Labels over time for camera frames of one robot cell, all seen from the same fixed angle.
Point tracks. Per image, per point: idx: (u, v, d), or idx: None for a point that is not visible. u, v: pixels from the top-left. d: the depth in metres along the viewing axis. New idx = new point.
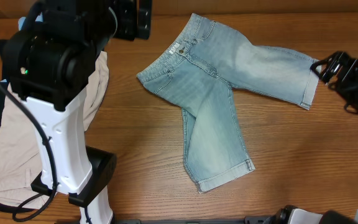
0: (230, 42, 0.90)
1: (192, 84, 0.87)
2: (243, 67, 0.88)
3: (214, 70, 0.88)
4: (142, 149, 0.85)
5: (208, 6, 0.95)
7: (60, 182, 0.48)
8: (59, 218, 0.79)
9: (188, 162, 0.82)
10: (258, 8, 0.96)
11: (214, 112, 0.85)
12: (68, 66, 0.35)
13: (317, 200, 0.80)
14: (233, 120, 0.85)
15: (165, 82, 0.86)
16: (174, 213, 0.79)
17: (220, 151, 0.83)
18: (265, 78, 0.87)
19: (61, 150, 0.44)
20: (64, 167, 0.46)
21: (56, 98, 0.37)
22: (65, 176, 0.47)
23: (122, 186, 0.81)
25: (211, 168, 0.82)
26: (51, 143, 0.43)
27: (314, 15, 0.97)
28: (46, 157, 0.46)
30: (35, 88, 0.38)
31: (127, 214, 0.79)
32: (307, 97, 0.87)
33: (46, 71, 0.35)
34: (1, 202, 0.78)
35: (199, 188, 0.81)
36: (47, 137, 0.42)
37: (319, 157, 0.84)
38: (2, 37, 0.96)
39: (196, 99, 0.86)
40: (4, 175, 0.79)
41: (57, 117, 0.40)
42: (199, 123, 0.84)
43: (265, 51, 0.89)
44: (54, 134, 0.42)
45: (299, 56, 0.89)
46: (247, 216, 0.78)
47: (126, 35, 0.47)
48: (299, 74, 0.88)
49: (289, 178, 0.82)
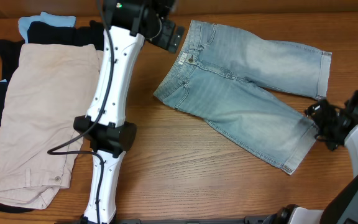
0: (236, 41, 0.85)
1: (212, 91, 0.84)
2: (256, 64, 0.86)
3: (229, 71, 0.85)
4: (142, 149, 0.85)
5: (208, 7, 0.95)
7: (105, 111, 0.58)
8: (59, 218, 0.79)
9: (261, 152, 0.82)
10: (258, 8, 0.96)
11: (251, 100, 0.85)
12: (146, 11, 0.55)
13: (316, 200, 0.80)
14: (276, 101, 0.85)
15: (183, 94, 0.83)
16: (174, 213, 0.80)
17: (284, 127, 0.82)
18: (278, 74, 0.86)
19: (120, 75, 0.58)
20: (115, 95, 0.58)
21: (134, 26, 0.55)
22: (113, 103, 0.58)
23: (122, 186, 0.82)
25: (285, 149, 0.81)
26: (115, 66, 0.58)
27: (316, 15, 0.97)
28: (102, 84, 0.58)
30: (120, 18, 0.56)
31: (127, 214, 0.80)
32: (322, 90, 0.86)
33: (132, 10, 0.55)
34: (1, 202, 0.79)
35: (289, 170, 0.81)
36: (114, 60, 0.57)
37: (320, 157, 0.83)
38: (2, 37, 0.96)
39: (219, 103, 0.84)
40: (4, 175, 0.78)
41: (129, 42, 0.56)
42: (245, 117, 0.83)
43: (273, 46, 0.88)
44: (120, 58, 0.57)
45: (308, 50, 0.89)
46: (247, 216, 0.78)
47: (162, 42, 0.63)
48: (311, 67, 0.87)
49: (289, 178, 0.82)
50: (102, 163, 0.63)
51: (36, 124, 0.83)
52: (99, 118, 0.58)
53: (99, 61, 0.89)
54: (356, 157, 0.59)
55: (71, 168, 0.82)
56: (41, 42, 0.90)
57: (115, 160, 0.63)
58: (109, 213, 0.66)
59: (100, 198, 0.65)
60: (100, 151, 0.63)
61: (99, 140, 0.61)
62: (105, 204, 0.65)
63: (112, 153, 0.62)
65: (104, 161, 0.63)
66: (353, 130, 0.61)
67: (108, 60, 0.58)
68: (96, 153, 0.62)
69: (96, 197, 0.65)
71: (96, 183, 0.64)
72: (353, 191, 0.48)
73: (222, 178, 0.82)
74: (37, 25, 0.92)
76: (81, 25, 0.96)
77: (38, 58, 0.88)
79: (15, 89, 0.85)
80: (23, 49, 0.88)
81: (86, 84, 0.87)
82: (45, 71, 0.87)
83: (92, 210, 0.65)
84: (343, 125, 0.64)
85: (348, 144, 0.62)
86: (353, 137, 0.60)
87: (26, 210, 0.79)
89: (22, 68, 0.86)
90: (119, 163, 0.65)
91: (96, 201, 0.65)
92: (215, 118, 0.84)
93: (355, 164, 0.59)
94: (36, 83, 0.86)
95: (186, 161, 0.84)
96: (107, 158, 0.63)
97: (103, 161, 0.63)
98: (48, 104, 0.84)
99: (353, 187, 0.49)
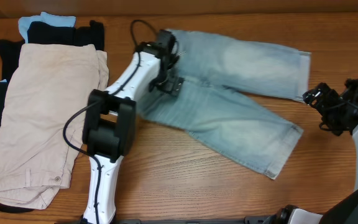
0: (211, 49, 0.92)
1: (190, 101, 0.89)
2: (234, 70, 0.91)
3: (206, 80, 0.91)
4: (142, 148, 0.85)
5: (208, 7, 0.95)
7: (124, 89, 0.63)
8: (59, 218, 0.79)
9: (243, 160, 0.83)
10: (259, 7, 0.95)
11: (230, 106, 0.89)
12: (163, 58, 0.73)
13: (316, 200, 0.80)
14: (254, 106, 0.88)
15: (161, 106, 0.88)
16: (174, 213, 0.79)
17: (265, 131, 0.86)
18: (257, 77, 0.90)
19: (142, 74, 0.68)
20: (133, 80, 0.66)
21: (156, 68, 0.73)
22: (132, 86, 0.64)
23: (122, 185, 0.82)
25: (266, 154, 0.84)
26: (138, 70, 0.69)
27: (316, 15, 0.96)
28: (124, 76, 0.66)
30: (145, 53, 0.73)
31: (127, 213, 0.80)
32: (301, 90, 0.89)
33: (151, 52, 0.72)
34: (1, 202, 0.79)
35: (271, 175, 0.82)
36: (139, 65, 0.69)
37: (320, 157, 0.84)
38: (1, 37, 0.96)
39: (198, 112, 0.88)
40: (4, 175, 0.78)
41: (153, 60, 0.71)
42: (224, 123, 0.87)
43: (250, 50, 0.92)
44: (145, 66, 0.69)
45: (286, 50, 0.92)
46: (247, 216, 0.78)
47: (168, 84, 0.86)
48: (289, 68, 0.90)
49: (289, 178, 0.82)
50: (100, 168, 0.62)
51: (36, 124, 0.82)
52: (118, 93, 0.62)
53: (99, 61, 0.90)
54: None
55: (71, 168, 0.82)
56: (41, 42, 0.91)
57: (114, 165, 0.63)
58: (107, 215, 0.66)
59: (99, 200, 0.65)
60: (97, 155, 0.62)
61: (99, 142, 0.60)
62: (104, 206, 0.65)
63: (110, 158, 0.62)
65: (100, 165, 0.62)
66: None
67: (134, 64, 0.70)
68: (94, 157, 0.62)
69: (94, 200, 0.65)
71: (94, 186, 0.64)
72: (350, 209, 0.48)
73: (222, 178, 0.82)
74: (37, 25, 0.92)
76: (81, 25, 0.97)
77: (38, 59, 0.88)
79: (15, 89, 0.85)
80: (23, 49, 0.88)
81: (86, 84, 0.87)
82: (45, 71, 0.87)
83: (92, 212, 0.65)
84: (353, 114, 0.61)
85: (355, 137, 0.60)
86: None
87: (26, 210, 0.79)
89: (22, 68, 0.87)
90: (117, 167, 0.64)
91: (95, 204, 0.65)
92: (196, 127, 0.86)
93: (357, 162, 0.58)
94: (36, 83, 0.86)
95: (187, 161, 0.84)
96: (104, 163, 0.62)
97: (100, 166, 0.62)
98: (48, 104, 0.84)
99: (350, 205, 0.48)
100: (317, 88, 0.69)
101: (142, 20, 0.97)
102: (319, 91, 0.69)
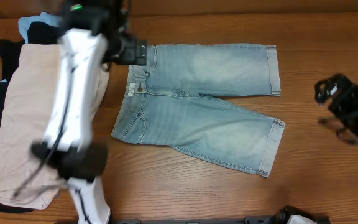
0: (179, 59, 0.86)
1: (169, 114, 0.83)
2: (206, 76, 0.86)
3: (181, 91, 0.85)
4: (142, 148, 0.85)
5: (207, 7, 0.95)
7: (66, 129, 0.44)
8: (59, 218, 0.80)
9: (233, 162, 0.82)
10: (259, 8, 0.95)
11: (211, 114, 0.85)
12: (107, 14, 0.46)
13: (316, 200, 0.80)
14: (235, 107, 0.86)
15: (142, 126, 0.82)
16: (174, 213, 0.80)
17: (248, 132, 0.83)
18: (230, 79, 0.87)
19: (81, 81, 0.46)
20: (76, 106, 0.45)
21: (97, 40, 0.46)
22: (75, 116, 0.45)
23: (119, 188, 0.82)
25: (253, 155, 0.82)
26: (74, 74, 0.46)
27: (316, 15, 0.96)
28: (59, 99, 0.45)
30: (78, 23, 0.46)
31: (127, 214, 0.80)
32: (275, 84, 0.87)
33: (90, 11, 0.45)
34: (2, 202, 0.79)
35: (264, 173, 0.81)
36: (73, 66, 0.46)
37: (320, 157, 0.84)
38: (1, 37, 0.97)
39: (180, 126, 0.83)
40: (4, 176, 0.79)
41: (89, 43, 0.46)
42: (207, 132, 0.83)
43: (216, 53, 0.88)
44: (80, 63, 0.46)
45: (252, 48, 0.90)
46: (247, 216, 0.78)
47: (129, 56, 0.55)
48: (260, 64, 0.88)
49: (288, 178, 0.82)
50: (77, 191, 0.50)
51: (36, 124, 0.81)
52: (60, 139, 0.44)
53: None
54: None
55: None
56: (41, 42, 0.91)
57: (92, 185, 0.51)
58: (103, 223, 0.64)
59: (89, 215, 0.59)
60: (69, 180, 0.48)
61: (66, 173, 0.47)
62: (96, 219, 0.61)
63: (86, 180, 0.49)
65: (76, 188, 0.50)
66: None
67: (65, 66, 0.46)
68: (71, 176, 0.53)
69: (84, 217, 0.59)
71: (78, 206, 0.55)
72: None
73: (222, 178, 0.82)
74: (37, 25, 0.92)
76: None
77: (38, 58, 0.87)
79: (15, 89, 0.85)
80: (23, 50, 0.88)
81: None
82: (45, 70, 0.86)
83: None
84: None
85: None
86: None
87: (26, 209, 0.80)
89: (22, 68, 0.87)
90: (97, 182, 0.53)
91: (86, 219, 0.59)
92: (181, 142, 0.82)
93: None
94: (36, 83, 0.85)
95: (187, 161, 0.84)
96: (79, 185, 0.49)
97: (76, 189, 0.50)
98: (48, 104, 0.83)
99: None
100: (333, 83, 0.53)
101: (142, 20, 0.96)
102: (335, 87, 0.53)
